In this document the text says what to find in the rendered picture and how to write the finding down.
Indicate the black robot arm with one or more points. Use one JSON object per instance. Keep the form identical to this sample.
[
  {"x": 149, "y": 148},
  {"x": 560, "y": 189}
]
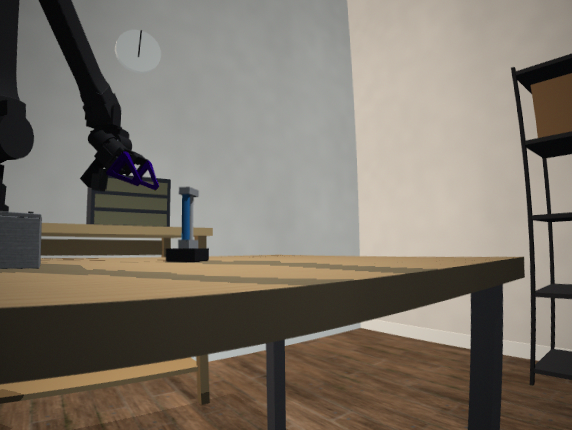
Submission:
[{"x": 16, "y": 133}]

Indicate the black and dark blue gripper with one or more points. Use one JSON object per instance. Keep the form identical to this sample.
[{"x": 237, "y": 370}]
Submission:
[{"x": 118, "y": 165}]

